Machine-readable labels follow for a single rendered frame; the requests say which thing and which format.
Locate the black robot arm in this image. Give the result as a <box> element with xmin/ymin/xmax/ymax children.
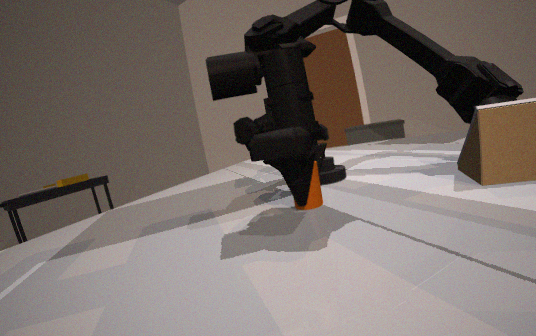
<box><xmin>206</xmin><ymin>0</ymin><xmax>524</xmax><ymax>151</ymax></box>

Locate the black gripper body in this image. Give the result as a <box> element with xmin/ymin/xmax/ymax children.
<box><xmin>248</xmin><ymin>82</ymin><xmax>329</xmax><ymax>162</ymax></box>

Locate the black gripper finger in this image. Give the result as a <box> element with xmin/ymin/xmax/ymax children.
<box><xmin>263</xmin><ymin>151</ymin><xmax>315</xmax><ymax>207</ymax></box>
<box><xmin>311</xmin><ymin>142</ymin><xmax>327</xmax><ymax>175</ymax></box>

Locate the orange knob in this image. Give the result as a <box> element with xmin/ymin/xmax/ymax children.
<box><xmin>294</xmin><ymin>161</ymin><xmax>323</xmax><ymax>210</ymax></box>

